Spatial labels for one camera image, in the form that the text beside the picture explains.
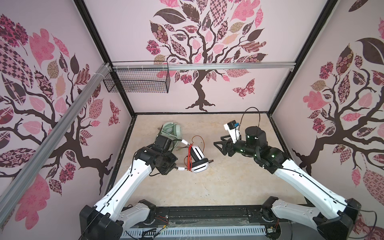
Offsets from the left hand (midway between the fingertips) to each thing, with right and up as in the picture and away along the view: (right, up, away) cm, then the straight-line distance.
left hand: (177, 166), depth 75 cm
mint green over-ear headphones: (-6, +17, +25) cm, 31 cm away
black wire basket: (-39, +59, +47) cm, 85 cm away
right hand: (+20, +15, -6) cm, 26 cm away
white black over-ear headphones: (+11, +3, -7) cm, 14 cm away
